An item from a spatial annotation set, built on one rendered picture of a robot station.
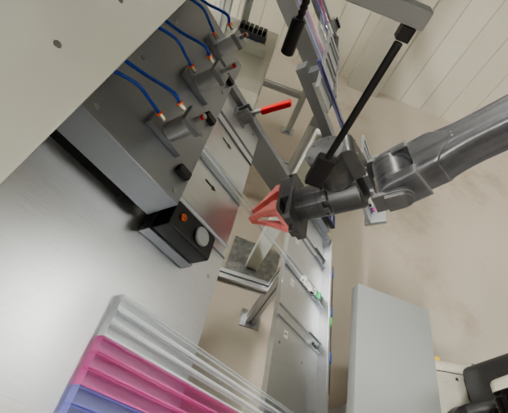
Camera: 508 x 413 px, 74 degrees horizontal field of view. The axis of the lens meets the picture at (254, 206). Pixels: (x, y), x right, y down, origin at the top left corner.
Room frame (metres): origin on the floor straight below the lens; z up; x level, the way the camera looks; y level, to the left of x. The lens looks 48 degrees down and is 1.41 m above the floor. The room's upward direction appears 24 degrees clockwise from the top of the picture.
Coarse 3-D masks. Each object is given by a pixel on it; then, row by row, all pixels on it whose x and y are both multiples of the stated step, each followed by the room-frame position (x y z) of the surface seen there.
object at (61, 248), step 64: (0, 192) 0.13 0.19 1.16; (64, 192) 0.17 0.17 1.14; (192, 192) 0.31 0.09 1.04; (0, 256) 0.09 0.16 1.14; (64, 256) 0.12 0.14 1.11; (128, 256) 0.17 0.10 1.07; (0, 320) 0.05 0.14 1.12; (64, 320) 0.08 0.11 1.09; (192, 320) 0.16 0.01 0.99; (0, 384) 0.02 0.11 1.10; (64, 384) 0.04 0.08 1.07
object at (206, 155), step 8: (208, 152) 0.38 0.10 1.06; (208, 160) 0.38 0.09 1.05; (216, 160) 0.39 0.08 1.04; (216, 168) 0.38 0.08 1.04; (224, 176) 0.38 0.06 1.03; (224, 184) 0.38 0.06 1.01; (232, 184) 0.39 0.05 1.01; (232, 192) 0.39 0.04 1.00; (240, 192) 0.40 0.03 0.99; (240, 200) 0.39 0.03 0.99; (248, 208) 0.39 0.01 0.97; (264, 232) 0.40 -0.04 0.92; (272, 232) 0.41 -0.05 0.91; (272, 240) 0.40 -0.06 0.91; (280, 248) 0.40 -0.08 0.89; (288, 256) 0.41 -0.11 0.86; (288, 264) 0.41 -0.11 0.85; (296, 264) 0.42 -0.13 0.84; (296, 272) 0.41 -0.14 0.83; (304, 280) 0.41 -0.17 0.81
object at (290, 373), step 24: (288, 240) 0.46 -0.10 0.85; (312, 240) 0.56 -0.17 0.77; (312, 264) 0.50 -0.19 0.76; (288, 288) 0.36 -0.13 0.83; (288, 312) 0.32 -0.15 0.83; (312, 312) 0.38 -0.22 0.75; (288, 336) 0.28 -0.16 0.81; (312, 336) 0.33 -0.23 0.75; (288, 360) 0.24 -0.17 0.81; (312, 360) 0.29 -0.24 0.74; (264, 384) 0.17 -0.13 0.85; (288, 384) 0.20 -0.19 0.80; (312, 384) 0.25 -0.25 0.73; (288, 408) 0.17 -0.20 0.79; (312, 408) 0.21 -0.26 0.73
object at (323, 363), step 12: (324, 252) 0.58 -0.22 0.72; (324, 264) 0.54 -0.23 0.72; (324, 276) 0.51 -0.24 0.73; (324, 288) 0.47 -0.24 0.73; (324, 300) 0.44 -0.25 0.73; (324, 312) 0.41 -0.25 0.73; (324, 324) 0.38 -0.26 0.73; (324, 336) 0.35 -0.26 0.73; (324, 348) 0.33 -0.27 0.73; (324, 360) 0.30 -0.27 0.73; (324, 372) 0.28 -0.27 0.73; (324, 384) 0.26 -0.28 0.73; (324, 396) 0.23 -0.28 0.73; (324, 408) 0.21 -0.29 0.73
